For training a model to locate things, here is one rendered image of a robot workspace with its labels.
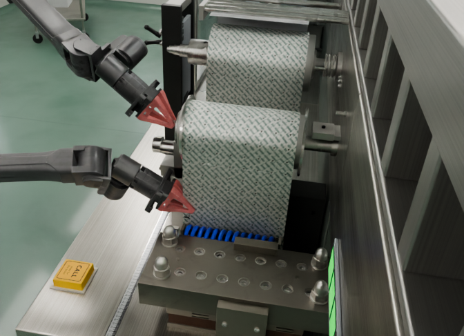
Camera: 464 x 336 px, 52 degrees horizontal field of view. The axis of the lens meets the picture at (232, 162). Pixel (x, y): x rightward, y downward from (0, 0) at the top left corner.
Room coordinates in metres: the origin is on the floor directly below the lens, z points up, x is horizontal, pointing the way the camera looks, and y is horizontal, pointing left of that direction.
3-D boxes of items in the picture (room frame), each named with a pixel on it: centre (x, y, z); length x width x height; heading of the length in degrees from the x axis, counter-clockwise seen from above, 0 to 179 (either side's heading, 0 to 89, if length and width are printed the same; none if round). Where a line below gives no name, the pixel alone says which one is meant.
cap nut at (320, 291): (0.66, -0.19, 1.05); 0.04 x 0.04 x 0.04
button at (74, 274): (0.80, 0.35, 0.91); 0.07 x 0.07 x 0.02; 83
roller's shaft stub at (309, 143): (0.89, -0.19, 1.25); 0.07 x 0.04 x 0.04; 83
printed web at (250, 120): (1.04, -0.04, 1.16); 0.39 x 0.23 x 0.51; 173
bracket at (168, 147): (0.97, 0.14, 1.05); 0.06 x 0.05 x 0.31; 83
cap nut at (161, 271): (0.70, 0.13, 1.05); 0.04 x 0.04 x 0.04
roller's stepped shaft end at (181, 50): (1.19, 0.15, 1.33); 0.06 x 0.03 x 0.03; 83
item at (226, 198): (0.85, -0.01, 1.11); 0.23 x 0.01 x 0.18; 83
